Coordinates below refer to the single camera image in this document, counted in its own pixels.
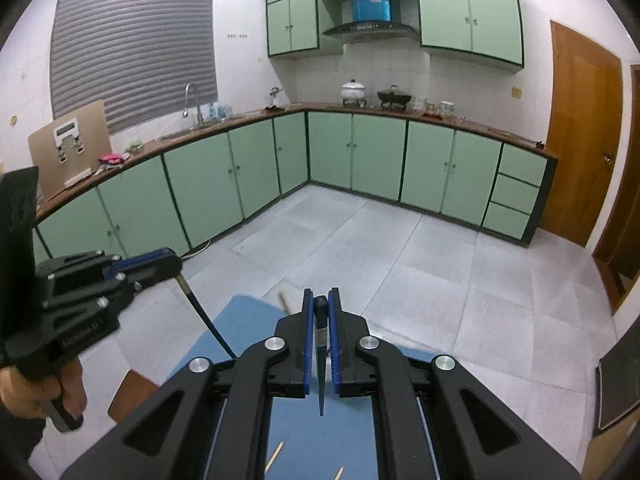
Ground range hood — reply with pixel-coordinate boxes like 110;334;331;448
322;0;421;43

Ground metal faucet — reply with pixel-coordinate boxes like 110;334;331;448
182;82;203;126

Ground dark blue chopstick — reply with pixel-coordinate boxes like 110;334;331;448
175;274;239;360
313;296;329;417

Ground green base cabinets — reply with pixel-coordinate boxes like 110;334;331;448
32;105;558;271

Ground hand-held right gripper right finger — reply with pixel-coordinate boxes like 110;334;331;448
327;287;583;480

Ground green upper cabinets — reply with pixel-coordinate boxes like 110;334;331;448
265;0;525;73

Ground blue tablecloth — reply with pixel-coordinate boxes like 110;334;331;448
165;294;436;480

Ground wooden door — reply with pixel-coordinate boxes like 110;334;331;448
540;20;623;248
592;65;640;316

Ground black wok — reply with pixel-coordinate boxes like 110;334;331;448
376;85;413;110

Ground white water purifier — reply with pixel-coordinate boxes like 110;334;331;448
52;117;83;166

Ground white pot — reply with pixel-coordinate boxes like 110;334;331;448
341;79;369;106

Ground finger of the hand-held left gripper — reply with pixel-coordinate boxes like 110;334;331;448
36;247;182;282
40;277;146;331

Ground person's left hand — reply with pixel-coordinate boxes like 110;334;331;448
0;360;86;417

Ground grey window blind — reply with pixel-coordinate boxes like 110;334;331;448
50;0;218;135

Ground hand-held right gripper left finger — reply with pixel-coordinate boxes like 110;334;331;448
60;287;316;480

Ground black glass cabinet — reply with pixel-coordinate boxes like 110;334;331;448
597;330;640;431

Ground brown kitchen countertop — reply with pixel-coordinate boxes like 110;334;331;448
32;101;558;223

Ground red handle wooden chopstick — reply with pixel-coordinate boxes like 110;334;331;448
264;441;285;476

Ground cardboard panel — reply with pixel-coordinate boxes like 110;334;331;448
27;99;113;202

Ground cardboard box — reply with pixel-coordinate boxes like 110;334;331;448
582;410;640;480

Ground brown wooden stool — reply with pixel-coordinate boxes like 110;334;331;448
107;369;161;423

